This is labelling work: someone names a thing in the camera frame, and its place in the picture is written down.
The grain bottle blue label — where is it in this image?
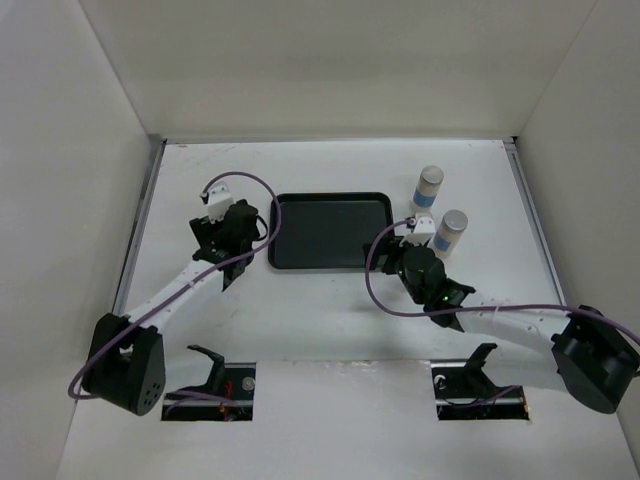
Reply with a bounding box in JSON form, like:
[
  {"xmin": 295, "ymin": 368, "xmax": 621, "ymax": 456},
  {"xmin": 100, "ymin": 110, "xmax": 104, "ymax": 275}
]
[
  {"xmin": 411, "ymin": 165, "xmax": 445, "ymax": 213},
  {"xmin": 431, "ymin": 209, "xmax": 468, "ymax": 259}
]

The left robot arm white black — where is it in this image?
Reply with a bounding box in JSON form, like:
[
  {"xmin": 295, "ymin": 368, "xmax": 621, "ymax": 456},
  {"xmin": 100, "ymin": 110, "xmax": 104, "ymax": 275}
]
[{"xmin": 70, "ymin": 200, "xmax": 262, "ymax": 416}]

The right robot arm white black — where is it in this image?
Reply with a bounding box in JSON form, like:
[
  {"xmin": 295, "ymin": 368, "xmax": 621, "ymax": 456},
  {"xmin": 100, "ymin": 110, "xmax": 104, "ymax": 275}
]
[{"xmin": 364, "ymin": 235, "xmax": 639, "ymax": 414}]

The black rectangular plastic tray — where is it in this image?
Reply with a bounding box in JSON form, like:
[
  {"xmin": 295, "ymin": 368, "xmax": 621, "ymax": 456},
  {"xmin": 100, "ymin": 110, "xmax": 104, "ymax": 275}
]
[{"xmin": 268, "ymin": 192, "xmax": 393, "ymax": 271}]

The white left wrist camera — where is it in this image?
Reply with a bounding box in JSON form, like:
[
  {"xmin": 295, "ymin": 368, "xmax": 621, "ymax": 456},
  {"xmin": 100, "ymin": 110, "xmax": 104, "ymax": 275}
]
[{"xmin": 200, "ymin": 181, "xmax": 234, "ymax": 223}]

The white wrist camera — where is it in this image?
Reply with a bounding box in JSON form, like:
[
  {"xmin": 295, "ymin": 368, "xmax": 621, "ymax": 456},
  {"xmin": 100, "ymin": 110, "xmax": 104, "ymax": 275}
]
[
  {"xmin": 403, "ymin": 213, "xmax": 436, "ymax": 246},
  {"xmin": 200, "ymin": 181, "xmax": 234, "ymax": 223}
]

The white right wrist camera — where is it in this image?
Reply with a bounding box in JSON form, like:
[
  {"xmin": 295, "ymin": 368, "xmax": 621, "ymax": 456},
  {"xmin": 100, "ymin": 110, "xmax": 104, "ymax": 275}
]
[{"xmin": 403, "ymin": 213, "xmax": 436, "ymax": 246}]

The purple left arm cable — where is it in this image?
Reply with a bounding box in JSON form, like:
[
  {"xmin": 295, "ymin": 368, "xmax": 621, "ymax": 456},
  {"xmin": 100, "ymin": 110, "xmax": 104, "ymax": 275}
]
[{"xmin": 68, "ymin": 171, "xmax": 284, "ymax": 401}]

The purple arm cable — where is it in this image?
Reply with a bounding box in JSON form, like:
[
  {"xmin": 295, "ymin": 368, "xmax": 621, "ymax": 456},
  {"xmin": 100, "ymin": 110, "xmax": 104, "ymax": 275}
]
[
  {"xmin": 68, "ymin": 171, "xmax": 284, "ymax": 401},
  {"xmin": 363, "ymin": 217, "xmax": 640, "ymax": 351}
]

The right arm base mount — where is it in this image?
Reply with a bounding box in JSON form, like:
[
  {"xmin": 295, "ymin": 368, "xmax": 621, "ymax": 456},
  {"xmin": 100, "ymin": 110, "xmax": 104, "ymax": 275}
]
[{"xmin": 430, "ymin": 343, "xmax": 529, "ymax": 421}]

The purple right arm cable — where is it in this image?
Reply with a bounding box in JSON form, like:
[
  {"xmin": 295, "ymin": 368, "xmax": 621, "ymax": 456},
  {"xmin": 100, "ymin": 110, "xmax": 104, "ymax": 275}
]
[{"xmin": 363, "ymin": 217, "xmax": 640, "ymax": 351}]

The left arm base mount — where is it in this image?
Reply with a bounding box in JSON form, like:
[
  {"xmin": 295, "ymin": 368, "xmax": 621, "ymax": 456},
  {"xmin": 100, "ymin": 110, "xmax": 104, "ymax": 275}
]
[{"xmin": 161, "ymin": 344, "xmax": 257, "ymax": 422}]

